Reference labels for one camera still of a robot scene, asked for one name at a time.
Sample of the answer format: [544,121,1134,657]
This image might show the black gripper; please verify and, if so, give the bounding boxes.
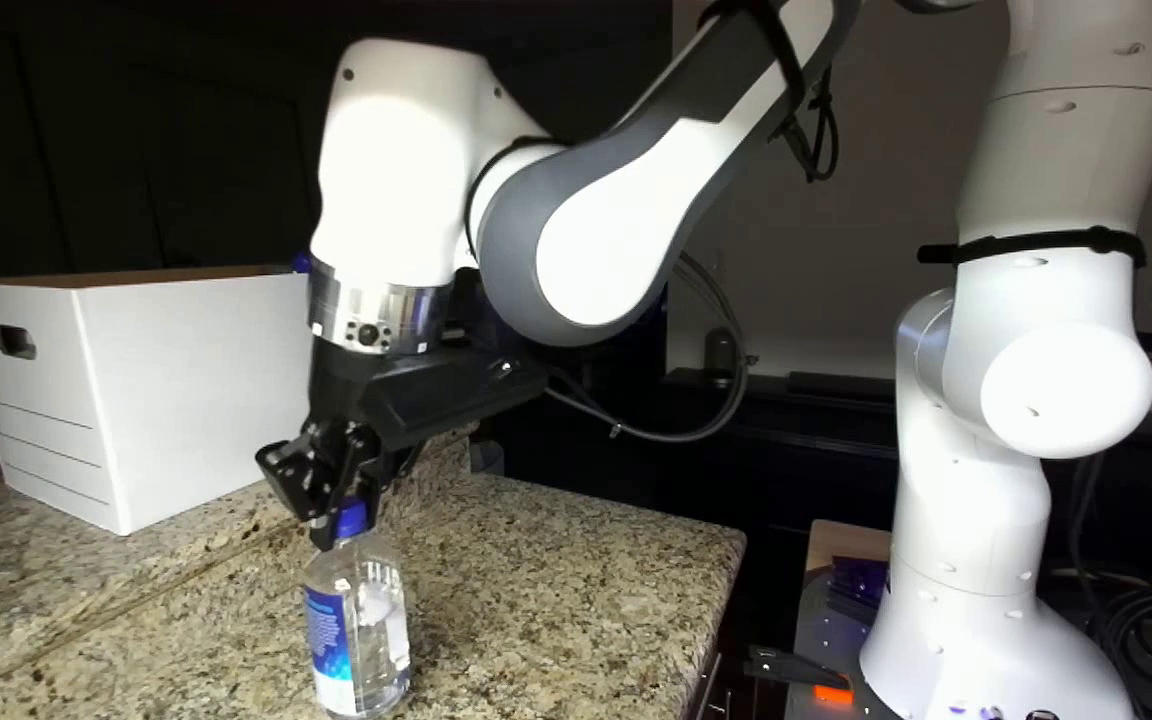
[253,336,425,554]

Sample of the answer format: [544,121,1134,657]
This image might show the clear blue-capped water bottle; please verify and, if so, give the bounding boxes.
[296,495,417,720]

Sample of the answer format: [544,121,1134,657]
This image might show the white rectangular storage box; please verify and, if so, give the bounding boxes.
[0,261,328,539]

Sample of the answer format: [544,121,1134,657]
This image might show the small dark speaker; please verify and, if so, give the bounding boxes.
[704,324,745,378]

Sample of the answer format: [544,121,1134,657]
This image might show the dark low cabinet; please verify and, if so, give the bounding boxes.
[559,364,1152,580]

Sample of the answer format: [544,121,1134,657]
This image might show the orange button on base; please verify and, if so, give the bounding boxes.
[809,679,861,712]

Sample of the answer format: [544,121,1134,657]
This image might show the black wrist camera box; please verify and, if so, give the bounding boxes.
[363,348,555,452]

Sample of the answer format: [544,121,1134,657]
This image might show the black strap around arm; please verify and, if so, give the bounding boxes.
[916,224,1152,273]

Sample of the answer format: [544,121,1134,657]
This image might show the black cable bundle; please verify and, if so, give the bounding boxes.
[1052,452,1152,712]

